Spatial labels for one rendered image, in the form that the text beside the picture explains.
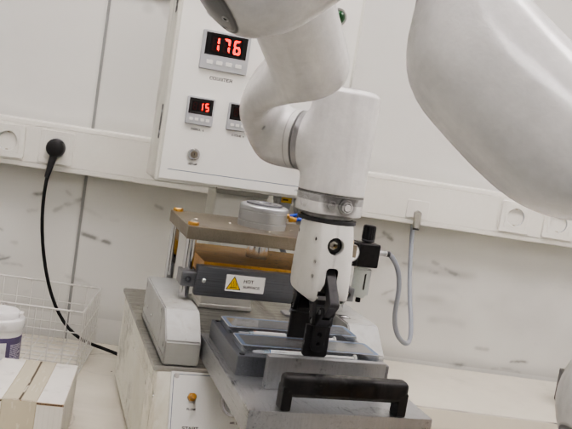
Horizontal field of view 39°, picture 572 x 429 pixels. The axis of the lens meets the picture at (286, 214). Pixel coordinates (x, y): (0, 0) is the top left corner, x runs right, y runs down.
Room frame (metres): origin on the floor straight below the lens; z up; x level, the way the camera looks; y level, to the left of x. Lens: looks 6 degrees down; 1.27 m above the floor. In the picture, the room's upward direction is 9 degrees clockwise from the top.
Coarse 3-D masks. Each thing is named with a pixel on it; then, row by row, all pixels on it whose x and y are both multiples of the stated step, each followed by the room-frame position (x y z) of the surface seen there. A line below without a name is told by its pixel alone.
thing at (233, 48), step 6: (216, 36) 1.39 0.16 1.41; (216, 42) 1.39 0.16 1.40; (222, 42) 1.40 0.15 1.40; (228, 42) 1.40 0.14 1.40; (234, 42) 1.40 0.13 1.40; (240, 42) 1.41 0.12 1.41; (210, 48) 1.39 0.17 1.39; (216, 48) 1.40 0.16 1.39; (222, 48) 1.40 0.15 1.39; (228, 48) 1.40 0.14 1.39; (234, 48) 1.40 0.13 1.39; (240, 48) 1.41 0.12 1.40; (228, 54) 1.40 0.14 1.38; (234, 54) 1.40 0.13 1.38; (240, 54) 1.41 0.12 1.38
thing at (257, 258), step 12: (204, 252) 1.27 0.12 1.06; (216, 252) 1.29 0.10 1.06; (228, 252) 1.31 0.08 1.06; (240, 252) 1.33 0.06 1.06; (252, 252) 1.29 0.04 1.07; (264, 252) 1.29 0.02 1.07; (276, 252) 1.39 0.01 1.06; (204, 264) 1.19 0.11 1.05; (216, 264) 1.20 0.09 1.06; (228, 264) 1.21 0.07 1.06; (240, 264) 1.22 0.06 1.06; (252, 264) 1.23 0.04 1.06; (264, 264) 1.25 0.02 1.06; (276, 264) 1.27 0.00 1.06; (288, 264) 1.29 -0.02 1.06
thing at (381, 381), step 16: (288, 384) 0.85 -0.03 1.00; (304, 384) 0.86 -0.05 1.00; (320, 384) 0.86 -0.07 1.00; (336, 384) 0.87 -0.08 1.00; (352, 384) 0.87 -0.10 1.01; (368, 384) 0.88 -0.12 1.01; (384, 384) 0.89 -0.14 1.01; (400, 384) 0.89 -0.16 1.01; (288, 400) 0.85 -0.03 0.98; (352, 400) 0.88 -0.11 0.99; (368, 400) 0.88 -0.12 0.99; (384, 400) 0.89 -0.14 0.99; (400, 400) 0.89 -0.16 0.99; (400, 416) 0.89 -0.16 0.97
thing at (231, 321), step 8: (232, 320) 1.08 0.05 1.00; (240, 320) 1.09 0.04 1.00; (248, 320) 1.10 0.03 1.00; (256, 320) 1.10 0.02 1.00; (264, 320) 1.11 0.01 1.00; (272, 320) 1.12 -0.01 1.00; (256, 328) 1.06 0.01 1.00; (264, 328) 1.07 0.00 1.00; (272, 328) 1.07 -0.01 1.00; (280, 328) 1.08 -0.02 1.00; (336, 328) 1.13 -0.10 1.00; (344, 328) 1.14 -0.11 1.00
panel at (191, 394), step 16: (176, 384) 1.07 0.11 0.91; (192, 384) 1.07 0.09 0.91; (208, 384) 1.08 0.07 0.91; (176, 400) 1.06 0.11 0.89; (192, 400) 1.06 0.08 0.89; (208, 400) 1.07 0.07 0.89; (176, 416) 1.05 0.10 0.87; (192, 416) 1.06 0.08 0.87; (208, 416) 1.06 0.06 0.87; (224, 416) 1.07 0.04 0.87
